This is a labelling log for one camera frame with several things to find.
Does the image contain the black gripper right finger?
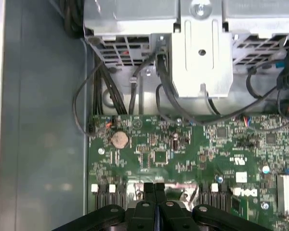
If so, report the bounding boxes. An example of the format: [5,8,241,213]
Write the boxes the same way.
[155,183,257,231]

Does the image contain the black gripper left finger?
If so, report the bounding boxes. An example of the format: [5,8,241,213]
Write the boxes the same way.
[50,182,158,231]

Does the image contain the metal socket cover frame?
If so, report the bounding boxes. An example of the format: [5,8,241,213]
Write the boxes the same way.
[134,182,198,210]

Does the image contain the black ram slot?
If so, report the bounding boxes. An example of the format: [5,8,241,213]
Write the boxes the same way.
[117,184,127,207]
[91,184,100,214]
[210,183,219,210]
[219,184,231,214]
[199,184,209,206]
[108,184,117,206]
[99,184,108,210]

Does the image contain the green motherboard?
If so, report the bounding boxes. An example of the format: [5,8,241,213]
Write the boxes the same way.
[88,114,289,231]

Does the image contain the round coin battery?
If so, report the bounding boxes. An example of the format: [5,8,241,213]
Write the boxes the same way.
[110,129,131,150]

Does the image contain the silver finned heatsink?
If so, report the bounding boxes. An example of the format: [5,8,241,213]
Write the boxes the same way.
[276,173,289,216]

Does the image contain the black open pc case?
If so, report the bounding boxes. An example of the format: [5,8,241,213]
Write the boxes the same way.
[0,0,232,231]

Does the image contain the silver metal drive cage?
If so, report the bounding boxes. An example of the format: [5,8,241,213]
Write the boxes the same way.
[83,0,289,100]

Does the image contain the metal wire locking lever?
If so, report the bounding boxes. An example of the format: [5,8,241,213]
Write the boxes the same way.
[187,185,199,210]

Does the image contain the grey cable with clip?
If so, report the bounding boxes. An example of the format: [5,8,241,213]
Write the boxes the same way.
[127,54,157,116]

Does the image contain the flat black cables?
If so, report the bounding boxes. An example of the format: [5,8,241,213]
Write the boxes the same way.
[92,64,130,116]

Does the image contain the black cable with connector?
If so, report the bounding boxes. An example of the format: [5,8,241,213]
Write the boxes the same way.
[155,51,208,126]

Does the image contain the thin black looped wire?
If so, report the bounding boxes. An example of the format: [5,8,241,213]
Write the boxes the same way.
[72,60,104,138]

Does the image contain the power wire bundle black connector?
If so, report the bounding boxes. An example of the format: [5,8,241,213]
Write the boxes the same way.
[276,39,289,116]

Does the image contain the thick black cable bundle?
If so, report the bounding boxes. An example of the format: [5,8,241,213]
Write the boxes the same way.
[62,0,86,40]

